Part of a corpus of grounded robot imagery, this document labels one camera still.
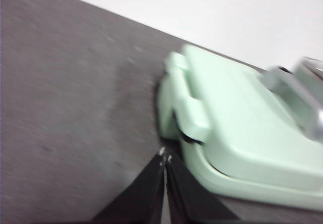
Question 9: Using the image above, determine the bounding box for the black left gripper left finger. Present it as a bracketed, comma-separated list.
[89, 147, 166, 224]

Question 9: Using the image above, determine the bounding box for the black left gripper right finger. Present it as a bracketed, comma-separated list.
[164, 149, 241, 224]

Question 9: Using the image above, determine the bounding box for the green breakfast machine base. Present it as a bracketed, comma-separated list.
[156, 77, 323, 207]

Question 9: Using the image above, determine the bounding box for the green griddle cover chrome handle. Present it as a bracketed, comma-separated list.
[164, 43, 323, 184]

